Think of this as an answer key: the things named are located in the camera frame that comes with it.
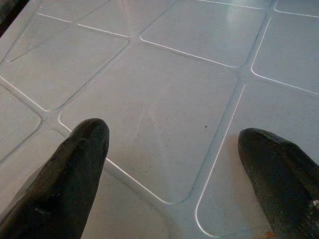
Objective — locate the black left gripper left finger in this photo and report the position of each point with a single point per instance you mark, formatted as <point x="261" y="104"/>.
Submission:
<point x="62" y="179"/>

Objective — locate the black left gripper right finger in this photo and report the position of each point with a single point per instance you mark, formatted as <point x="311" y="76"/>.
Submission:
<point x="279" y="174"/>

